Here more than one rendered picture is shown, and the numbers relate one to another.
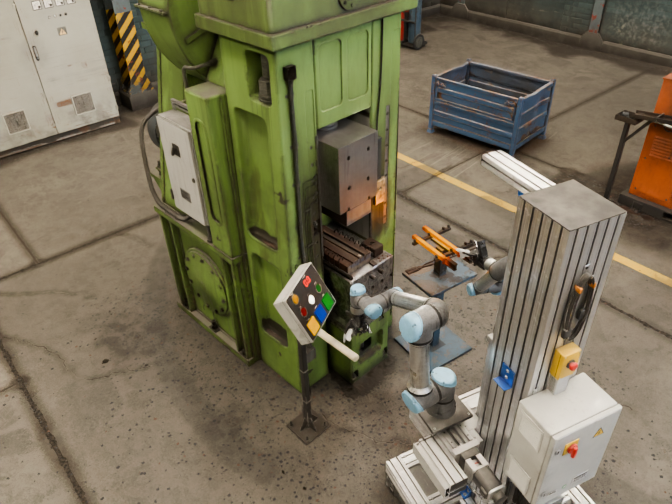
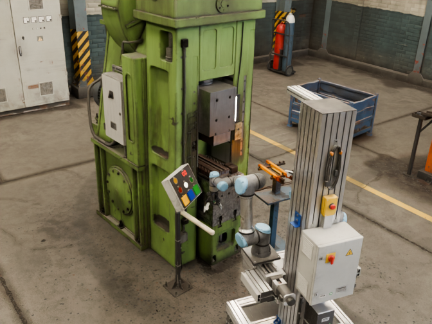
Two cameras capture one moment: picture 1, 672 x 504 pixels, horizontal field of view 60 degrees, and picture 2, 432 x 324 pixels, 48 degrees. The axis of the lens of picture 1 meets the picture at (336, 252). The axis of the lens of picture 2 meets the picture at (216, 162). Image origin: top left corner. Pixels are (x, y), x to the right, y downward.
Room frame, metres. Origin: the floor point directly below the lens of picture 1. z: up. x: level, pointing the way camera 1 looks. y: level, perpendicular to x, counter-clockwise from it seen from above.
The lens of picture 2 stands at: (-1.23, -0.21, 2.98)
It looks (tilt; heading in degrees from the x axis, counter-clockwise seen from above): 25 degrees down; 2
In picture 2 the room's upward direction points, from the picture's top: 2 degrees clockwise
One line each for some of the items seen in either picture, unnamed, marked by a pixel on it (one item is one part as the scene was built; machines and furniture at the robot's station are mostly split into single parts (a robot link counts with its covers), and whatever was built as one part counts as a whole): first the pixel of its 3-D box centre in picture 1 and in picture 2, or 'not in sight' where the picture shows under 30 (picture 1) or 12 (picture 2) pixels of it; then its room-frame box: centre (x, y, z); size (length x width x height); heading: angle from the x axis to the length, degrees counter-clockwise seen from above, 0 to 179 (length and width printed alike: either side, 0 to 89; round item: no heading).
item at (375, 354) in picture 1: (342, 328); (208, 228); (2.98, -0.03, 0.23); 0.55 x 0.37 x 0.47; 43
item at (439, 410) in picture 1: (441, 399); (261, 246); (1.81, -0.48, 0.87); 0.15 x 0.15 x 0.10
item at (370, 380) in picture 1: (364, 374); (220, 261); (2.75, -0.17, 0.01); 0.58 x 0.39 x 0.01; 133
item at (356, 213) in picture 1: (333, 199); (207, 131); (2.93, 0.01, 1.32); 0.42 x 0.20 x 0.10; 43
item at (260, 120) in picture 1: (281, 233); (171, 150); (2.84, 0.32, 1.15); 0.44 x 0.26 x 2.30; 43
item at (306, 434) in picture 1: (307, 421); (177, 283); (2.34, 0.21, 0.05); 0.22 x 0.22 x 0.09; 43
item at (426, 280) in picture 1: (439, 274); (276, 193); (3.01, -0.68, 0.66); 0.40 x 0.30 x 0.02; 122
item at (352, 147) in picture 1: (337, 158); (211, 105); (2.96, -0.03, 1.56); 0.42 x 0.39 x 0.40; 43
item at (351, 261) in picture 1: (334, 248); (206, 166); (2.93, 0.01, 0.96); 0.42 x 0.20 x 0.09; 43
